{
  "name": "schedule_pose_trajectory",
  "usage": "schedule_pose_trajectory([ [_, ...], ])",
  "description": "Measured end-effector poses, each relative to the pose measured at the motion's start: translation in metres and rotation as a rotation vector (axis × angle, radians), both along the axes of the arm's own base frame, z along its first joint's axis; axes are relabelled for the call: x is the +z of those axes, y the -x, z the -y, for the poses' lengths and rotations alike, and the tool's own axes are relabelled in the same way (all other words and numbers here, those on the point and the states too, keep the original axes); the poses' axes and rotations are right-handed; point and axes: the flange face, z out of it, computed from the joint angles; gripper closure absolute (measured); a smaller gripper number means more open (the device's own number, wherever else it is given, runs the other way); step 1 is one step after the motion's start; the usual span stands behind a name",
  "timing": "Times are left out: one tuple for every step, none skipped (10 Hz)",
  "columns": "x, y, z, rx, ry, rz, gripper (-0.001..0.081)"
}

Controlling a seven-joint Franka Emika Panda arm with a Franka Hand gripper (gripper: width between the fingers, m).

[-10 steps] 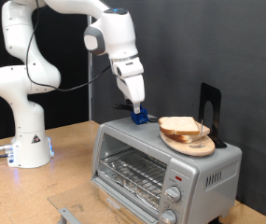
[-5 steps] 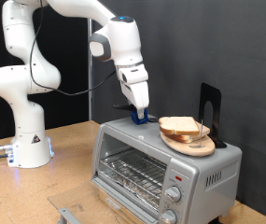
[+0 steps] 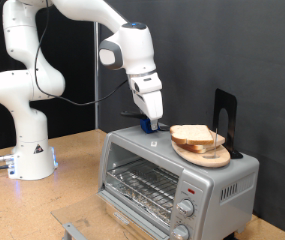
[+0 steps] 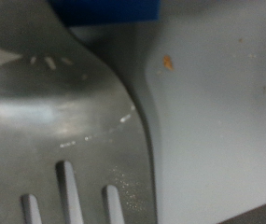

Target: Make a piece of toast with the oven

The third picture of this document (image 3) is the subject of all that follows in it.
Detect black metal bookend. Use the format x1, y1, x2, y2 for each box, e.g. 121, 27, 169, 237
212, 88, 244, 160

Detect silver oven knob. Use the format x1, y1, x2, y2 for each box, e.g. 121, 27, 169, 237
176, 199, 196, 218
171, 223, 190, 240

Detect thin metal pin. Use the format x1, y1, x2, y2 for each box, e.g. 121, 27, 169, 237
213, 128, 219, 158

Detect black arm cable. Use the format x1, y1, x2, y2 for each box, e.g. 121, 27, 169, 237
33, 0, 131, 107

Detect vertical metal pole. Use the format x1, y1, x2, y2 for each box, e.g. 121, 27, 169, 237
93, 21, 100, 130

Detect blue spatula grip block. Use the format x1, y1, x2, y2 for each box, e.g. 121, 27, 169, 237
139, 116, 158, 134

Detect silver toaster oven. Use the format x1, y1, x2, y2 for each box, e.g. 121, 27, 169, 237
96, 124, 260, 240

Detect glass oven door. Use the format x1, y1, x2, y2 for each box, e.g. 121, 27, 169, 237
50, 191, 171, 240

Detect wire oven rack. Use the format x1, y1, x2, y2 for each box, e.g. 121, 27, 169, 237
106, 159, 180, 221

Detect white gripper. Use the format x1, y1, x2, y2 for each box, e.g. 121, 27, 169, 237
137, 89, 165, 132

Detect oval wooden board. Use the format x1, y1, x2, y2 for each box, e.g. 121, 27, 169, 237
171, 138, 232, 169

